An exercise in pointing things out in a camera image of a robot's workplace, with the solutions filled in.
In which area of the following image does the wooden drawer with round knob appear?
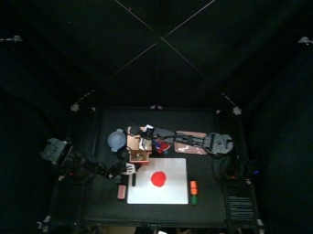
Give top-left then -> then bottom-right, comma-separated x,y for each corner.
128,149 -> 151,165

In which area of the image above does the flat red dough disc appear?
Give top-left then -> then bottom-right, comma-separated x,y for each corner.
149,171 -> 168,188

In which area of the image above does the grey blue bowl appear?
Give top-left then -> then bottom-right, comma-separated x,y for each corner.
107,128 -> 128,153

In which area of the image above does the red white blue cup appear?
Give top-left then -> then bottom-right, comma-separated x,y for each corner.
154,137 -> 174,155

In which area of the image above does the pink rectangular block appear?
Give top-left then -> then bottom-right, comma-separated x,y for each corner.
116,184 -> 127,201

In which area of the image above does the white cutting board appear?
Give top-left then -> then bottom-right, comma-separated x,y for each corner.
125,157 -> 190,206

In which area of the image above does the orange toy carrot green top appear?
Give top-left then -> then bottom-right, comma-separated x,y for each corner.
190,180 -> 199,206

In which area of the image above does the black plate with white text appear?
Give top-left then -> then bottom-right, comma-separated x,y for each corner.
226,195 -> 256,228

